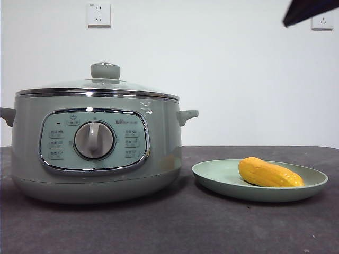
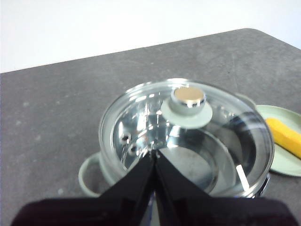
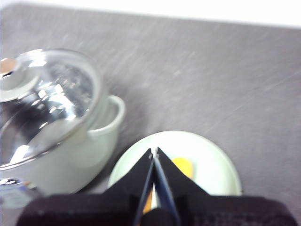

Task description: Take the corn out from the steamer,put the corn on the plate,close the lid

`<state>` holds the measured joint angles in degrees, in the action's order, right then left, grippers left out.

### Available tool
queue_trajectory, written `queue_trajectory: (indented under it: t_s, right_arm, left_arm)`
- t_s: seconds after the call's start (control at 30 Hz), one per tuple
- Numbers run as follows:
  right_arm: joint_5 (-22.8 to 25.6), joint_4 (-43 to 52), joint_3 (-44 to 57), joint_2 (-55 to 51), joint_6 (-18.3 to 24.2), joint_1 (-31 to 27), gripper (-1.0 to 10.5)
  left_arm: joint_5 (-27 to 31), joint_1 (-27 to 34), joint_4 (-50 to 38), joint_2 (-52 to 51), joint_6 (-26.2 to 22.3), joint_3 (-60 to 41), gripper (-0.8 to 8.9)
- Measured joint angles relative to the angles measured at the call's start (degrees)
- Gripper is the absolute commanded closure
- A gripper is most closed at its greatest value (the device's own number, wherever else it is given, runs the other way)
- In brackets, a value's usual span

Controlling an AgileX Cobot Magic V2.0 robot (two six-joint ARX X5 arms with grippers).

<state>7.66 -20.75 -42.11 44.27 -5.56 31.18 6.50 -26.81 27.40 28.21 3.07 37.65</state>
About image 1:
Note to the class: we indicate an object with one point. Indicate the glass lid with green knob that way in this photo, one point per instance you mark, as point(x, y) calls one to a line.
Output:
point(105, 71)

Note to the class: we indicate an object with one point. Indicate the yellow corn cob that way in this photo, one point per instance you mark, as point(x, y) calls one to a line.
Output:
point(267, 172)

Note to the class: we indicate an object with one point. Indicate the pale green round plate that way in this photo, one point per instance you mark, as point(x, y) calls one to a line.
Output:
point(219, 180)

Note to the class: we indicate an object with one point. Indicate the pale green electric steamer pot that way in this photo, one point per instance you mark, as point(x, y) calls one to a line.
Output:
point(164, 148)

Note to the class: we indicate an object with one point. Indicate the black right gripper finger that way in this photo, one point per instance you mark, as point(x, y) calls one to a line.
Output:
point(307, 10)

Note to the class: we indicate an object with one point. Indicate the white wall socket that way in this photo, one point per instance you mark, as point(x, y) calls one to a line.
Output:
point(322, 23)
point(98, 14)

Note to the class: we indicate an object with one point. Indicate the beige steamer control dial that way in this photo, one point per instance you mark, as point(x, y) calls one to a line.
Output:
point(94, 140)

